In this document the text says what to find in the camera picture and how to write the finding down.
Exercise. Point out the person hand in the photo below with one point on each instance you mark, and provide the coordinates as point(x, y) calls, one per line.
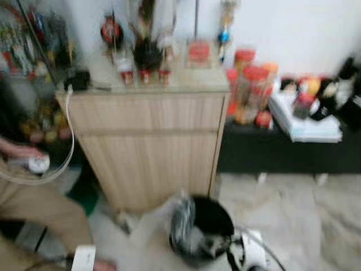
point(17, 148)

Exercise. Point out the clear plastic bin liner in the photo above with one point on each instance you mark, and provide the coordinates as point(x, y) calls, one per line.
point(152, 226)

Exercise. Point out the black rubbish bin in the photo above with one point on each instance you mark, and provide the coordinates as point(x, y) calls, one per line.
point(211, 217)

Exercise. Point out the round white device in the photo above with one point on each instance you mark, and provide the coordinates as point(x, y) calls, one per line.
point(38, 164)

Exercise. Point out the black box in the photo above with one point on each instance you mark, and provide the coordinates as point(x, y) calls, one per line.
point(350, 107)

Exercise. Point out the person leg khaki trousers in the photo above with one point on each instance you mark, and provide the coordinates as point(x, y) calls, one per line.
point(39, 209)

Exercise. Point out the black bottle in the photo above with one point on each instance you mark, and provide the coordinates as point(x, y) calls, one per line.
point(324, 101)

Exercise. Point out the stack of white papers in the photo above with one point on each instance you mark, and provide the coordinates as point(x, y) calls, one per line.
point(304, 130)

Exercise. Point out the green object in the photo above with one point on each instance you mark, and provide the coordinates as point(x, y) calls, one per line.
point(84, 195)

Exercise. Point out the black power adapter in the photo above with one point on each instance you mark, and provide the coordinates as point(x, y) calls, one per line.
point(77, 79)

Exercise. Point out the glass display cabinet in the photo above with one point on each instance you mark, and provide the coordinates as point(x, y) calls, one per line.
point(28, 56)

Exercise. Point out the black low bench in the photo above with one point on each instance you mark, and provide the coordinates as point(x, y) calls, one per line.
point(271, 152)

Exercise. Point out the orange-lid jar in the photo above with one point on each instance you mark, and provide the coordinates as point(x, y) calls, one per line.
point(271, 70)

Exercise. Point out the light wooden cabinet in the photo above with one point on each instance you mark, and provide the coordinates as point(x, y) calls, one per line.
point(146, 147)

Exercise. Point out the large clear red-lid jar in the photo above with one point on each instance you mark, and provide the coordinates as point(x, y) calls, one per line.
point(254, 93)

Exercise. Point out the white bottle red base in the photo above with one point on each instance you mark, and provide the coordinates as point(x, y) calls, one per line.
point(125, 70)

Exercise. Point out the pinkish crumpled item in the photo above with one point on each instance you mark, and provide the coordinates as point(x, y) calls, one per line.
point(105, 265)

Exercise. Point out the round red black ornament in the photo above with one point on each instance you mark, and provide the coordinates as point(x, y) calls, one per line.
point(111, 31)

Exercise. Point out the slim red jar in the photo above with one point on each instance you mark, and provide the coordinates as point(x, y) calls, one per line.
point(231, 84)

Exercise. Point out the tall red-lid jar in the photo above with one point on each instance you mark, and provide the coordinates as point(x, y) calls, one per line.
point(244, 56)

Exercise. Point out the dark pot with feathers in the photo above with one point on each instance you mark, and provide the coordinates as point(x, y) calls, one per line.
point(148, 53)

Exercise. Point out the blue ornament stick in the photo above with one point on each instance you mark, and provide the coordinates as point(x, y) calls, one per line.
point(224, 36)

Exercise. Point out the red clear box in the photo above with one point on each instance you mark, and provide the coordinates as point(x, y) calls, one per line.
point(198, 52)

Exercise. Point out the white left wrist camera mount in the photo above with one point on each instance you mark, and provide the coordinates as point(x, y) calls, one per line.
point(83, 258)

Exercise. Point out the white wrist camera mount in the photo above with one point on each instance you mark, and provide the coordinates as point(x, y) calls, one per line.
point(254, 253)
point(83, 258)

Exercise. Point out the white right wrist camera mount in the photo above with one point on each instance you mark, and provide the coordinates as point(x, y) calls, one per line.
point(254, 253)

